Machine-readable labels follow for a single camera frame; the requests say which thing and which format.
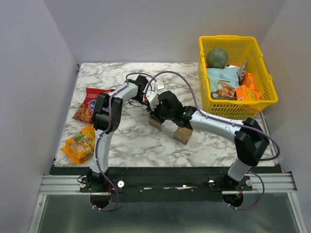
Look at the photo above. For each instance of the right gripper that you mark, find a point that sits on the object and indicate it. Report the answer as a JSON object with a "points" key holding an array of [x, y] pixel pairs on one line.
{"points": [[157, 114]]}

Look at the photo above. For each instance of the brown cardboard express box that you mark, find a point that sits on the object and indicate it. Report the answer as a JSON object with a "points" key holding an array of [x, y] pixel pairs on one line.
{"points": [[180, 134]]}

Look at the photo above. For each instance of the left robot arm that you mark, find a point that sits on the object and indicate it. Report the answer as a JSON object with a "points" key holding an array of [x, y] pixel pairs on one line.
{"points": [[106, 119]]}

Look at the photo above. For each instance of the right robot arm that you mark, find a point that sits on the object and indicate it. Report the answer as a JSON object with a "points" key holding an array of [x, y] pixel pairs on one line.
{"points": [[248, 137]]}

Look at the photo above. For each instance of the orange candy box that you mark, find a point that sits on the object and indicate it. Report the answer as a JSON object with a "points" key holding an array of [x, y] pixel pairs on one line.
{"points": [[248, 81], [245, 93]]}

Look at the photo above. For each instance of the light blue snack bag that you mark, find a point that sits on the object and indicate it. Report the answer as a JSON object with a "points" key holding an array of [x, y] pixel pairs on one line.
{"points": [[223, 82]]}

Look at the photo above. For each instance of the red snack bag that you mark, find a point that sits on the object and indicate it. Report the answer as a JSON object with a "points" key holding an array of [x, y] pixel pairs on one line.
{"points": [[85, 110]]}

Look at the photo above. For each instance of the green melon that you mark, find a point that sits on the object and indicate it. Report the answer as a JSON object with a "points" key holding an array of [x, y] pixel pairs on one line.
{"points": [[217, 58]]}

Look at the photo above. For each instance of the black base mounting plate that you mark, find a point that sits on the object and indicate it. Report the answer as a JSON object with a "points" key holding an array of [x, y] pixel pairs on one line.
{"points": [[163, 184]]}

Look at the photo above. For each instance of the orange gummy candy bag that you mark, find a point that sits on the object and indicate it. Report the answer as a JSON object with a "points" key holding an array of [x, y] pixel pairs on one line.
{"points": [[80, 147]]}

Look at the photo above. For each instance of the silver foil packet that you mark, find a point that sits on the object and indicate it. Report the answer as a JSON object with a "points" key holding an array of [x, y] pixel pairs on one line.
{"points": [[242, 70]]}

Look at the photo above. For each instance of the yellow plastic basket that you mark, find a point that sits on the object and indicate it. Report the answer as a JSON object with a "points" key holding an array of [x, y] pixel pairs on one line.
{"points": [[239, 49]]}

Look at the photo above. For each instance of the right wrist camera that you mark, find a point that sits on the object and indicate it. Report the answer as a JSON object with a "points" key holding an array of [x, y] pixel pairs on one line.
{"points": [[152, 98]]}

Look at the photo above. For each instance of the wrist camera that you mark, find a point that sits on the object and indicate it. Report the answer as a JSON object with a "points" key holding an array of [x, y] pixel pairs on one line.
{"points": [[152, 98], [159, 87]]}

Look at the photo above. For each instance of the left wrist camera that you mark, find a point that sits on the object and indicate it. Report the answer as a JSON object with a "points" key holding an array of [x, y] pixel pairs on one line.
{"points": [[159, 87]]}

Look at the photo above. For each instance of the aluminium rail frame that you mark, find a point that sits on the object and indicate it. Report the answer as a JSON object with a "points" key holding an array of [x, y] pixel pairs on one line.
{"points": [[65, 181]]}

